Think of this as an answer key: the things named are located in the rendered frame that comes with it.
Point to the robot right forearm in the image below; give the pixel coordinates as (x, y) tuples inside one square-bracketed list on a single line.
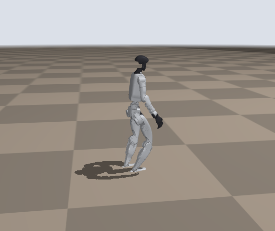
[(149, 105)]

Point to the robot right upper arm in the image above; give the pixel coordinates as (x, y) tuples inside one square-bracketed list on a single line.
[(142, 87)]

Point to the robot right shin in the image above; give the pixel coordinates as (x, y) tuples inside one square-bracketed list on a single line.
[(142, 155)]

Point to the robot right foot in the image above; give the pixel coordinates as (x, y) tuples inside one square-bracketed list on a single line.
[(139, 169)]

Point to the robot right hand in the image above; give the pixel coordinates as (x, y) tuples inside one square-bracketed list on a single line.
[(158, 120)]

